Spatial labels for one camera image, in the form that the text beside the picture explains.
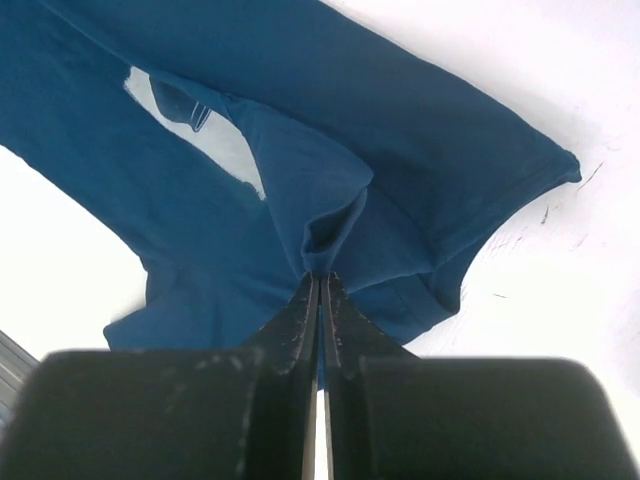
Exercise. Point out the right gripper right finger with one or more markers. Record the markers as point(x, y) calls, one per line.
point(393, 415)

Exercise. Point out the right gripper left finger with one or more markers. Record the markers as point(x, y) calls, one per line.
point(241, 413)

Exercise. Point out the blue t-shirt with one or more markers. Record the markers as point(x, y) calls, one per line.
point(235, 146)

